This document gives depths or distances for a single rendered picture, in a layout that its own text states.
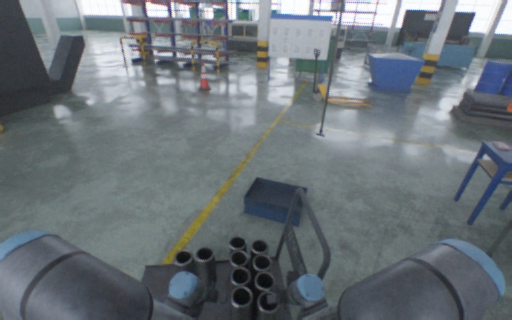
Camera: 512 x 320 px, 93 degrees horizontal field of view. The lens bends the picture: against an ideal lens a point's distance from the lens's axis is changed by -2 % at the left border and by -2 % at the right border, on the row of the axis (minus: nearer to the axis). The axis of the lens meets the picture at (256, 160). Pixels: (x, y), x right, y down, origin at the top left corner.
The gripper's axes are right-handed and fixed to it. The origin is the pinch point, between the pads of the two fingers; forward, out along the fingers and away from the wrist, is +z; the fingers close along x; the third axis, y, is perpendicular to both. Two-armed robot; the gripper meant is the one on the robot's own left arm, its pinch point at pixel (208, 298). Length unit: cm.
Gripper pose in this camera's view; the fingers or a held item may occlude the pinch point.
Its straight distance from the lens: 131.8
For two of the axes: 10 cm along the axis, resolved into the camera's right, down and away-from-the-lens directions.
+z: 1.4, 6.0, 7.9
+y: 1.1, -8.0, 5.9
